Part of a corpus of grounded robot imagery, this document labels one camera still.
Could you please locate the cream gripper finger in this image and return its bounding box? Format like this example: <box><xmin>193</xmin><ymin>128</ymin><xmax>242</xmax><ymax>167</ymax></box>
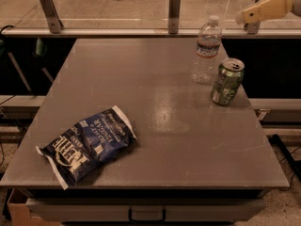
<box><xmin>235</xmin><ymin>0</ymin><xmax>293</xmax><ymax>24</ymax></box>

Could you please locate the clear plastic water bottle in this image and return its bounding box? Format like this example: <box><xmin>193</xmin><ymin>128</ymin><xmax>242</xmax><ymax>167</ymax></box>
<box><xmin>191</xmin><ymin>15</ymin><xmax>222</xmax><ymax>84</ymax></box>

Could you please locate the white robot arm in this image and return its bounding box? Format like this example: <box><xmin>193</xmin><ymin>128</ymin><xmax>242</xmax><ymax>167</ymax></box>
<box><xmin>235</xmin><ymin>0</ymin><xmax>301</xmax><ymax>24</ymax></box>

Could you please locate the green soda can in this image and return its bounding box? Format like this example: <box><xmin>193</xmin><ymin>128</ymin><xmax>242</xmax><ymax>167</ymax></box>
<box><xmin>211</xmin><ymin>57</ymin><xmax>245</xmax><ymax>105</ymax></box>

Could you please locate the blue Kettle chips bag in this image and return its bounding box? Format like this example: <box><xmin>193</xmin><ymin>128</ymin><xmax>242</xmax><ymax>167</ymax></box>
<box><xmin>36</xmin><ymin>105</ymin><xmax>136</xmax><ymax>190</ymax></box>

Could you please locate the clear acrylic barrier panel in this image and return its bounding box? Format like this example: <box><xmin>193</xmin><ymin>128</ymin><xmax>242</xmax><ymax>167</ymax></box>
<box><xmin>0</xmin><ymin>0</ymin><xmax>301</xmax><ymax>31</ymax></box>

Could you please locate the cardboard box under table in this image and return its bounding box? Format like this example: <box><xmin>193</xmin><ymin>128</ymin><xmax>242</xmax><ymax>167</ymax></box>
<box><xmin>8</xmin><ymin>189</ymin><xmax>60</xmax><ymax>226</ymax></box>

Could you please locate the black cable on floor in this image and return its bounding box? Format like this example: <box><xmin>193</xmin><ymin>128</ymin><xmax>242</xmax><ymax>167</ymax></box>
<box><xmin>277</xmin><ymin>144</ymin><xmax>301</xmax><ymax>192</ymax></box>

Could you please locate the left metal bracket post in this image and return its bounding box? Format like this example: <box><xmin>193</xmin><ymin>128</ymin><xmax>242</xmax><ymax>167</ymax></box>
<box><xmin>40</xmin><ymin>0</ymin><xmax>63</xmax><ymax>34</ymax></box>

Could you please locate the grey table drawer with handle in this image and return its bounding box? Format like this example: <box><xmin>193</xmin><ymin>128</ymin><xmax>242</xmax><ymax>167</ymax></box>
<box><xmin>26</xmin><ymin>199</ymin><xmax>265</xmax><ymax>223</ymax></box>

